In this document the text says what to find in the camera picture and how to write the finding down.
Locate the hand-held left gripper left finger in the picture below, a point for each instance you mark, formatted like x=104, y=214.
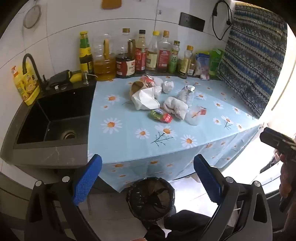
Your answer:
x=87, y=179

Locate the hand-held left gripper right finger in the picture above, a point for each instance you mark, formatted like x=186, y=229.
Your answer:
x=205, y=179

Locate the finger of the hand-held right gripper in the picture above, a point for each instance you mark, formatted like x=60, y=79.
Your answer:
x=275, y=140

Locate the black lined trash bin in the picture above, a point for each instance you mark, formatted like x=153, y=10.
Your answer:
x=150, y=199

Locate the clear plastic bag red label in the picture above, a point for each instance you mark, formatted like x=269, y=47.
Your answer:
x=195, y=115

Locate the red snack wrapper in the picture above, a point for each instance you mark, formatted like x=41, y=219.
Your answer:
x=167, y=118

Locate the white knitted cloth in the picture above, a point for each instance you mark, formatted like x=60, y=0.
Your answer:
x=175, y=107

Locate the green snack wrapper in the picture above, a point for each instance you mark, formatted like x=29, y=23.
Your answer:
x=156, y=114

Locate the crushed clear plastic bottle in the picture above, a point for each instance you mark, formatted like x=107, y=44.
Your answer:
x=186, y=93

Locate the clear plastic ball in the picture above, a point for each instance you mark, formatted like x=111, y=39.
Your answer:
x=167, y=87

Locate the white plastic bag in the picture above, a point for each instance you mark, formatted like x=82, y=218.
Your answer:
x=157, y=87

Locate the brown paper bag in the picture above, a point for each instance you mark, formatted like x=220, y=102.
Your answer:
x=136, y=87

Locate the red and white wrapper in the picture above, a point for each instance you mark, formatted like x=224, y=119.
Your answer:
x=146, y=80

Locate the person's right hand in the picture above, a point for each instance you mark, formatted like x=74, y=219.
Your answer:
x=288, y=178

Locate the person's leg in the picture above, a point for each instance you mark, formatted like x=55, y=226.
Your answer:
x=185, y=224

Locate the blue daisy tablecloth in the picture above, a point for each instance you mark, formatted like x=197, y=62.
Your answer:
x=143, y=143

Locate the black sink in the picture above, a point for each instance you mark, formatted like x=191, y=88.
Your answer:
x=62, y=115

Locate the blue patterned cloth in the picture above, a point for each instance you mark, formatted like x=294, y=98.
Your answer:
x=252, y=58

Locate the green packet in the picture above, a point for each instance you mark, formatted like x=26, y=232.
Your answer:
x=216, y=62

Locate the metal soap dispenser pump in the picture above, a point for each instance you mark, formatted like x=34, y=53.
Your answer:
x=86, y=77

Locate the clear bag of white salt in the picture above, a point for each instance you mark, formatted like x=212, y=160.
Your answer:
x=203, y=67

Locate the yellow sponge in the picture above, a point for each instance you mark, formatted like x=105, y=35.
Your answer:
x=76, y=77

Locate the black dish cloth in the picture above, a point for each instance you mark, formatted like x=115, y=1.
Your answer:
x=59, y=77

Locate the small brown jar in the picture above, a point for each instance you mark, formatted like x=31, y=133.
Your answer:
x=192, y=69

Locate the yellow dish soap bottle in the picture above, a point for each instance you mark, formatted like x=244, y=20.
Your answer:
x=25, y=85

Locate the clear cooking oil jug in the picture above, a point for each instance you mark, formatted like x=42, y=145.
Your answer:
x=104, y=67

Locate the olive label small bottle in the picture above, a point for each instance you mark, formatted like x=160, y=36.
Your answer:
x=185, y=64

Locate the dark soy sauce jug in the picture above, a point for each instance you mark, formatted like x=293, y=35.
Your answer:
x=124, y=66

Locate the green pepper oil bottle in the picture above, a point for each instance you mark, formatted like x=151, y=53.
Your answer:
x=173, y=61

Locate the black faucet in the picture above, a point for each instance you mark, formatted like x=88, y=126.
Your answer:
x=34, y=67

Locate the green label sauce bottle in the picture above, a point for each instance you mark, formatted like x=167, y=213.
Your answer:
x=85, y=53

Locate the red label gold cap bottle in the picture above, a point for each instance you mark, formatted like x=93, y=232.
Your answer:
x=164, y=58

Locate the clear bottle yellow cap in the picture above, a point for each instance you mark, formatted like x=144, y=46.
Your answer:
x=151, y=59

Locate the red label black cap bottle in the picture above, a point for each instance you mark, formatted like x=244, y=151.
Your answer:
x=141, y=58

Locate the metal mesh strainer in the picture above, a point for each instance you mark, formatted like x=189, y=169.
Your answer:
x=32, y=17

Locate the orange wooden board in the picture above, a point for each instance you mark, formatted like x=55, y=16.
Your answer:
x=111, y=4

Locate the black wall socket panel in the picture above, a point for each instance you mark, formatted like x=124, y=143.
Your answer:
x=192, y=21

